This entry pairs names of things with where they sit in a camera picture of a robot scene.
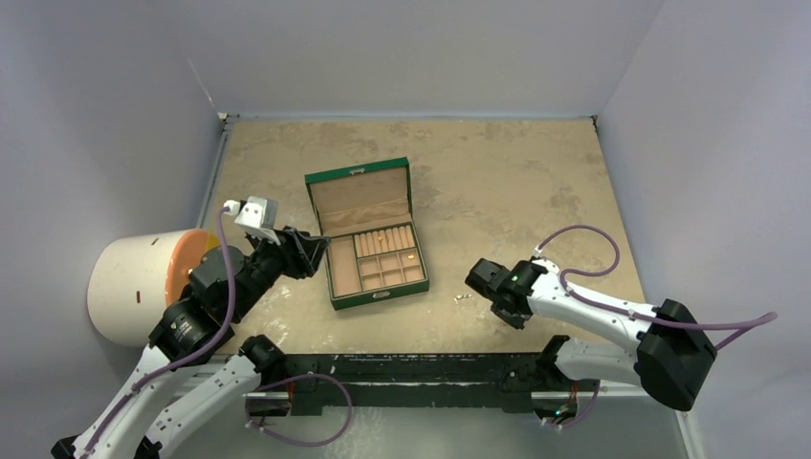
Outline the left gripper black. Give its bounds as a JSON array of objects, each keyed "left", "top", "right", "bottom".
[{"left": 230, "top": 223, "right": 329, "bottom": 318}]

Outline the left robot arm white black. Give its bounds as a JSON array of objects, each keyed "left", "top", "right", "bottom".
[{"left": 51, "top": 227, "right": 330, "bottom": 458}]

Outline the green jewelry box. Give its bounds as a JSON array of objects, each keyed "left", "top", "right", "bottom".
[{"left": 304, "top": 157, "right": 430, "bottom": 311}]

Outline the white cylinder orange yellow face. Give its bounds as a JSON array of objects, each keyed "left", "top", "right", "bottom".
[{"left": 86, "top": 229, "right": 219, "bottom": 347}]

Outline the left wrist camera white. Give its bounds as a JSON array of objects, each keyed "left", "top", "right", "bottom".
[{"left": 223, "top": 196, "right": 280, "bottom": 245}]

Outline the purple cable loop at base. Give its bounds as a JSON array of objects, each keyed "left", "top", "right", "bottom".
[{"left": 243, "top": 375, "right": 353, "bottom": 448}]

